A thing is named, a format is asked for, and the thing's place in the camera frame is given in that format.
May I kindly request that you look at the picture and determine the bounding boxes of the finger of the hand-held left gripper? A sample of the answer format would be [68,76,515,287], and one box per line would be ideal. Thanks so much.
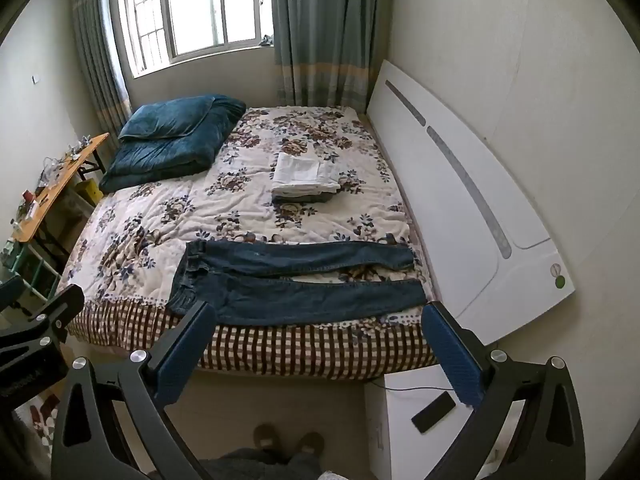
[0,284,86,356]
[0,275,25,313]

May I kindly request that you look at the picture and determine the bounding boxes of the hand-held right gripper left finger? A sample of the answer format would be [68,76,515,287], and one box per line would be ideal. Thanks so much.
[52,301,217,480]

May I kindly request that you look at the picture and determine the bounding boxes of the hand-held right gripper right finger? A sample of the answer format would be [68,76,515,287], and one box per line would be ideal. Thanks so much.
[422,301,587,480]

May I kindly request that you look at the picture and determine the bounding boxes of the blue denim pants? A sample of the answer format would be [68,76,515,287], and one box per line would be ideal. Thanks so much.
[165,239,428,327]

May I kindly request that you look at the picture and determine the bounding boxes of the green shelf rack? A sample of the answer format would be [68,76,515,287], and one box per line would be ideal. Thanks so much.
[0,237,62,311]

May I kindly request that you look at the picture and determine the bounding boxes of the patterned floor mat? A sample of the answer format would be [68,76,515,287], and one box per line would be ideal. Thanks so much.
[16,391,65,457]

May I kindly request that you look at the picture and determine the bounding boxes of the black phone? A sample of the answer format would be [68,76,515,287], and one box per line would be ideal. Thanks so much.
[411,392,457,435]

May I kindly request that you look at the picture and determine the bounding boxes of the white nightstand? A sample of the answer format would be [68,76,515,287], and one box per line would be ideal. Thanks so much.
[363,361,532,480]

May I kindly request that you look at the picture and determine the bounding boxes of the wooden folding desk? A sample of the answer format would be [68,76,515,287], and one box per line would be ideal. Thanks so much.
[10,132,112,273]

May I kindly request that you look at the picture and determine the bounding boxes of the brown slipper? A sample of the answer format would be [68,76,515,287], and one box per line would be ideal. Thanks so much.
[252,423,282,462]
[294,431,326,462]

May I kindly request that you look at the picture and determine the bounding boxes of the yellow box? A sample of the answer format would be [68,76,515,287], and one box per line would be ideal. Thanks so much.
[74,180,102,207]

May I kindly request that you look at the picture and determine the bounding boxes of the floral quilt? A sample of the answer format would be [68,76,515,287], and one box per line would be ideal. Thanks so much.
[57,105,432,328]

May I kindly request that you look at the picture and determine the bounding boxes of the white headboard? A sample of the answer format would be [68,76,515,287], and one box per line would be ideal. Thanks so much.
[365,59,576,333]

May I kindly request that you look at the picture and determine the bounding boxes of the teal folded comforter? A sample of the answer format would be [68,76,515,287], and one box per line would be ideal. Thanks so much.
[98,94,247,194]

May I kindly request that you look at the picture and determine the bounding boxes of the white folded cloth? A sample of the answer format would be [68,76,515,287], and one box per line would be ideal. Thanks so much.
[272,152,342,197]

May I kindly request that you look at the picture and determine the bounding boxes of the teal velvet pillow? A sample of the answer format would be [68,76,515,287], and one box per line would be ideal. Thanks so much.
[117,94,217,142]

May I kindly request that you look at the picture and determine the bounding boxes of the teal curtain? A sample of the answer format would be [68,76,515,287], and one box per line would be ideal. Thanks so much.
[69,0,134,137]
[270,0,397,109]

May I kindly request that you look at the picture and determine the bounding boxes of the window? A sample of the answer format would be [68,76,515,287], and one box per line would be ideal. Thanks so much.
[115,0,277,79]

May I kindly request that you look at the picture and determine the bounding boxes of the black cable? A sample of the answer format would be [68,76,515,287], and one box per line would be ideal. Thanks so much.
[381,384,454,394]

